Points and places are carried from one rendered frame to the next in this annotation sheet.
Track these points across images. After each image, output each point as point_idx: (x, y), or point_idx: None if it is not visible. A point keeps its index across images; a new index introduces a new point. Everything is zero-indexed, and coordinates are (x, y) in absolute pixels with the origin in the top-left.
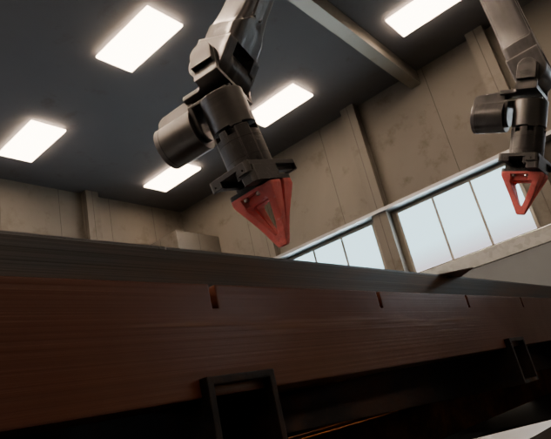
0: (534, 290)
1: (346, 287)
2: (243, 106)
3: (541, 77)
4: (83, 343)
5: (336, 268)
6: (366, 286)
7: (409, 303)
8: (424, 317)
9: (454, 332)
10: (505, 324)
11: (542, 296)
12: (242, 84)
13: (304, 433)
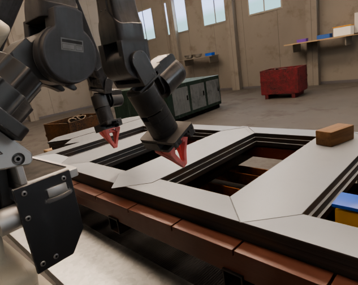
0: (202, 214)
1: (83, 178)
2: (93, 104)
3: (113, 80)
4: None
5: (81, 173)
6: (87, 179)
7: (77, 191)
8: (80, 195)
9: (89, 203)
10: (112, 212)
11: (213, 221)
12: (99, 87)
13: None
